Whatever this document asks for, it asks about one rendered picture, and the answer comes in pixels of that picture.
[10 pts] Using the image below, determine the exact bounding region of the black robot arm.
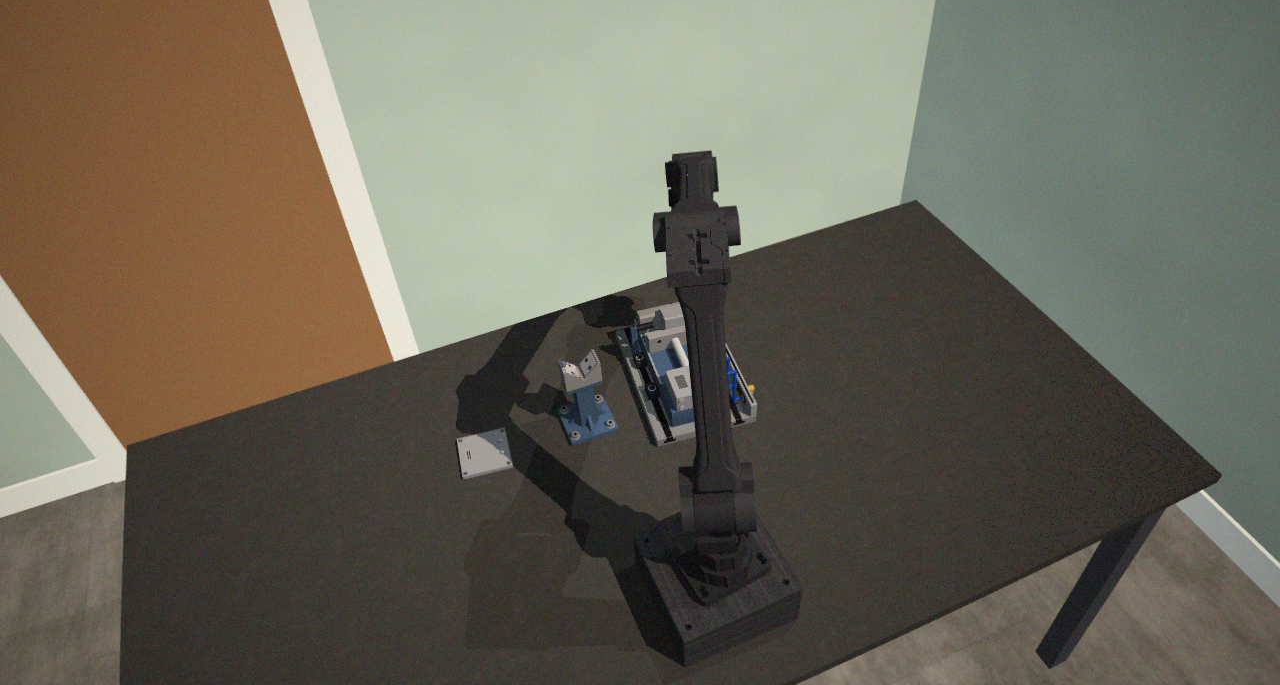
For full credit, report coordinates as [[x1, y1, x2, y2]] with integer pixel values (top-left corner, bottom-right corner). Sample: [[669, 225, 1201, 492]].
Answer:
[[653, 150, 771, 607]]

